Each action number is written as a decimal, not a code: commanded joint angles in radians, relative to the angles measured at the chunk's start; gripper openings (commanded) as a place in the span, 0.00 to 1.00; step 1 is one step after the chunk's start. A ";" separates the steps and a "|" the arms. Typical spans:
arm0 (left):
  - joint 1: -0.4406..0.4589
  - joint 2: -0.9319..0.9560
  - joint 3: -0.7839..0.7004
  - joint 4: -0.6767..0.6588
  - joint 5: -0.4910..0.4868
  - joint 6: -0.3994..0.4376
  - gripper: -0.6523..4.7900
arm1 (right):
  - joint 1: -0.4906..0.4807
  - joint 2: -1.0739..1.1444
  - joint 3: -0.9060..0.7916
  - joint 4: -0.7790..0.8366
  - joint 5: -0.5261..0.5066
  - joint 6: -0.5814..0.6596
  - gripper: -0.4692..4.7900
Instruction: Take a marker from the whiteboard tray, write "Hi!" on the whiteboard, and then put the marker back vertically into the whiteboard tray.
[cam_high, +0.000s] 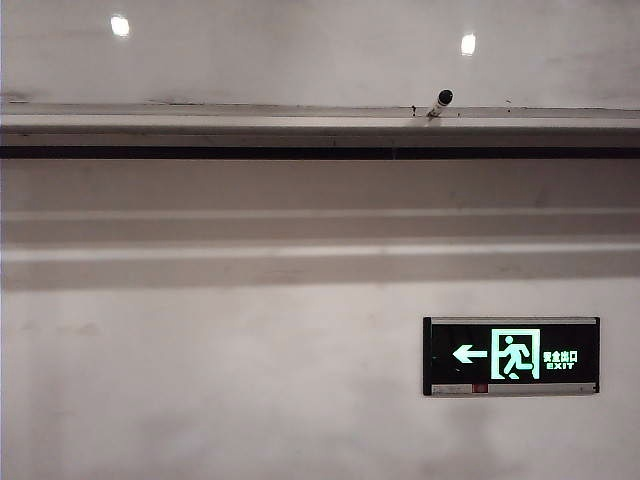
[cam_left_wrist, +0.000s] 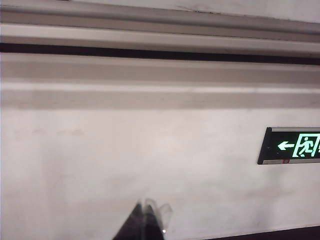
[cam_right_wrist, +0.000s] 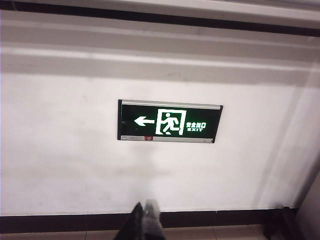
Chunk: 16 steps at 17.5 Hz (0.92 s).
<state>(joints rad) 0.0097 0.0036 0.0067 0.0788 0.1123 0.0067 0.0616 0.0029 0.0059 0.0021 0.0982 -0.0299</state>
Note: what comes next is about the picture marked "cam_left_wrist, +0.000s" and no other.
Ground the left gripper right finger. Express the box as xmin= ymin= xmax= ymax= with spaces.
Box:
xmin=143 ymin=198 xmax=174 ymax=240

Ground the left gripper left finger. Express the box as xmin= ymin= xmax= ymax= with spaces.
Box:
xmin=112 ymin=199 xmax=146 ymax=240

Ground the black green exit sign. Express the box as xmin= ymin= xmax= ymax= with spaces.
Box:
xmin=257 ymin=126 xmax=320 ymax=165

